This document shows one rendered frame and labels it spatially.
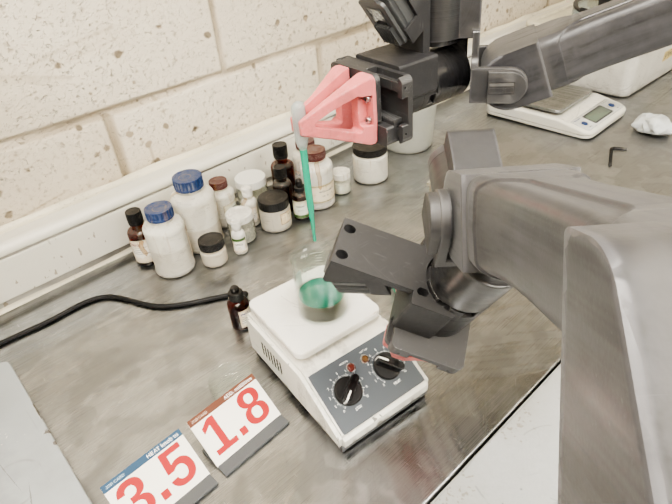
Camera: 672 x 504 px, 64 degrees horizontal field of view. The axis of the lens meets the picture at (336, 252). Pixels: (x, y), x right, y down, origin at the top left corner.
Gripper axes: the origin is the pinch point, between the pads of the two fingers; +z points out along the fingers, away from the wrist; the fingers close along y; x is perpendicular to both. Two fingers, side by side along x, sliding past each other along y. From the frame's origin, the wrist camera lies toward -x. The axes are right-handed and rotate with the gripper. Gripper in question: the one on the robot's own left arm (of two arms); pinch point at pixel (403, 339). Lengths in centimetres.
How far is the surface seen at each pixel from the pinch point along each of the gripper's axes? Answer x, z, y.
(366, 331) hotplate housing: -2.7, 7.6, -2.7
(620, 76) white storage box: 43, 25, -94
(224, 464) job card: -13.0, 12.5, 15.2
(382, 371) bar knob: 0.1, 6.9, 1.5
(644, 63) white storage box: 47, 23, -98
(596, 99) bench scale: 38, 26, -84
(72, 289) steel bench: -45, 34, -4
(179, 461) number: -17.5, 11.7, 16.4
